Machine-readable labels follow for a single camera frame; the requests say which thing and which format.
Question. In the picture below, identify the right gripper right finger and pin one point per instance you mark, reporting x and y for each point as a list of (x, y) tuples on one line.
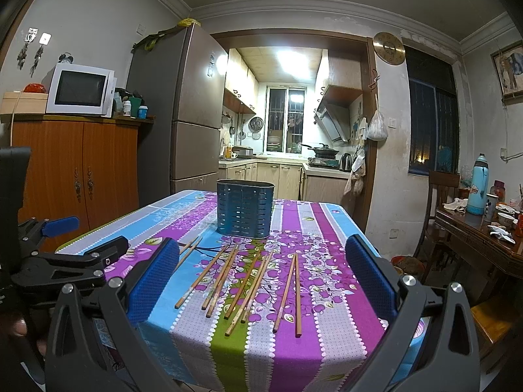
[(430, 343)]

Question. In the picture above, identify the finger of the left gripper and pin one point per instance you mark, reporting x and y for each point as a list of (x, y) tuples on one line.
[(52, 271), (34, 233)]

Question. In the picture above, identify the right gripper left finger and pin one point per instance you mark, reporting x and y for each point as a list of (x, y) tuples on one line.
[(94, 342)]

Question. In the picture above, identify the wooden chopstick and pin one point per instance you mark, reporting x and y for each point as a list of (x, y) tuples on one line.
[(207, 300), (242, 286), (219, 287), (253, 292), (188, 245), (236, 319), (186, 254), (285, 295), (200, 277), (298, 321)]

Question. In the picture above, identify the kitchen window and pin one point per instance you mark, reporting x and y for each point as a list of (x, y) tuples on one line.
[(285, 120)]

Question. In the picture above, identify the person left hand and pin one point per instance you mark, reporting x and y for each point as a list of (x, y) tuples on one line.
[(17, 327)]

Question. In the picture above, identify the orange wooden cabinet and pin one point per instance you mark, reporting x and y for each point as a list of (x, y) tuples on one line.
[(79, 166)]

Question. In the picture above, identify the cardboard box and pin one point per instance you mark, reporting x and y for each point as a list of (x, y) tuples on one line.
[(23, 102)]

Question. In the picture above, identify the dark wooden side table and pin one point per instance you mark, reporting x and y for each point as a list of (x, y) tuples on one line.
[(469, 238)]

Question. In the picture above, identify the white microwave oven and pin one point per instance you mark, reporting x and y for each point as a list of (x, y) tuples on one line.
[(81, 90)]

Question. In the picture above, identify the white medicine bottle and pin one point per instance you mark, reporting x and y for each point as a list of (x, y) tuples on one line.
[(127, 106)]

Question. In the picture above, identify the blue lidded cup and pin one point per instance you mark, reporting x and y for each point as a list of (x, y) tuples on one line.
[(142, 112)]

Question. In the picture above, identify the teal thermos flask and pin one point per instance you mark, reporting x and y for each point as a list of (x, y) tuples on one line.
[(478, 190)]

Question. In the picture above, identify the colourful floral tablecloth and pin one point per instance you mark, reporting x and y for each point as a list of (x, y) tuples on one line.
[(339, 327)]

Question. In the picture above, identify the wooden chair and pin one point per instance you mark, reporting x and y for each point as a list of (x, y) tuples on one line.
[(442, 186)]

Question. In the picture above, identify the black alarm clock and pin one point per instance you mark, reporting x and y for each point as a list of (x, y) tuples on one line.
[(66, 58)]

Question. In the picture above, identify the blue perforated utensil holder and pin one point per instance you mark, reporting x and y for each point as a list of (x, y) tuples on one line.
[(244, 208)]

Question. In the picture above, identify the brown three-door refrigerator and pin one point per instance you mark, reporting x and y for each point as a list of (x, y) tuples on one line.
[(180, 77)]

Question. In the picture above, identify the steel electric kettle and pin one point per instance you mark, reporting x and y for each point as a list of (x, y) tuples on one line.
[(346, 162)]

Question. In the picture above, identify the white hanging plastic bag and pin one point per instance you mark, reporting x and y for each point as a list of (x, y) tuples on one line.
[(377, 129)]

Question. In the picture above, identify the black wok on stove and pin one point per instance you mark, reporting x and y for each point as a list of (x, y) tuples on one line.
[(323, 151)]

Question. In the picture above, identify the steel range hood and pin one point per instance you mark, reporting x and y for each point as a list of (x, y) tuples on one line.
[(334, 120)]

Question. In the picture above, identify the round gold wall clock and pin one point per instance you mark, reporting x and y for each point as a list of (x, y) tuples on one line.
[(389, 48)]

